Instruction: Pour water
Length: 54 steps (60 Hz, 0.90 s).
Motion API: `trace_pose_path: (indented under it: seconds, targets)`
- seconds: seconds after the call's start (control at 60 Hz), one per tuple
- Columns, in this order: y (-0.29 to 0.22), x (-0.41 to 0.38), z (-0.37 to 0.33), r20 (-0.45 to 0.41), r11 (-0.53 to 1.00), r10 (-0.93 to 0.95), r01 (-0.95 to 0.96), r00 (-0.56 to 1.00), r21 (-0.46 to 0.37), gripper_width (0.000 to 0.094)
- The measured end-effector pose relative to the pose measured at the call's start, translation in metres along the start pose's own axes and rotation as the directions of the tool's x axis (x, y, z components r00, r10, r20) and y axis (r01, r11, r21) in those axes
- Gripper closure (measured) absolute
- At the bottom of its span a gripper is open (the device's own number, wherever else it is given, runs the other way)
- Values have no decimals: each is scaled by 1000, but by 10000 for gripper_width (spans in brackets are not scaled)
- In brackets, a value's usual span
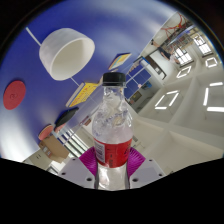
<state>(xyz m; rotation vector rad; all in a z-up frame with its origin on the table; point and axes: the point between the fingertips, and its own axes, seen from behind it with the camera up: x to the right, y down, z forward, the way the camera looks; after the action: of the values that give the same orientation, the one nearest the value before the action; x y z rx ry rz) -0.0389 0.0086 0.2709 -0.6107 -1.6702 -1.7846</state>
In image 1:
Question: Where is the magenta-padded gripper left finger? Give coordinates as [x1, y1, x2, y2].
[58, 147, 98, 190]

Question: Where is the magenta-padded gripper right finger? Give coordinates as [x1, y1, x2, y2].
[125, 147, 167, 190]

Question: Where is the clear red-labelled drink bottle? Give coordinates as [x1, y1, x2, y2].
[91, 72, 134, 191]

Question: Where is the tall black-framed window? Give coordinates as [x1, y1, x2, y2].
[56, 128, 89, 158]

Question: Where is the black table tennis paddle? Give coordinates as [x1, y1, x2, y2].
[54, 106, 80, 128]

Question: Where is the yellow book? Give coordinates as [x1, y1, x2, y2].
[65, 82, 101, 108]

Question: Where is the blue partition screen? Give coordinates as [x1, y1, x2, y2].
[124, 64, 151, 99]

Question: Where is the group of ceiling lights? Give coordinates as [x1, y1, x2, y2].
[153, 56, 224, 114]

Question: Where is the flat round red coaster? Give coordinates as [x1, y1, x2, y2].
[2, 79, 27, 111]

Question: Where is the dark door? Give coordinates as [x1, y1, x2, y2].
[144, 54, 168, 80]

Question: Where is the small colourful book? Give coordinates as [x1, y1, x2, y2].
[107, 52, 133, 72]

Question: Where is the white mug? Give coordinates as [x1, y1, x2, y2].
[38, 27, 96, 82]

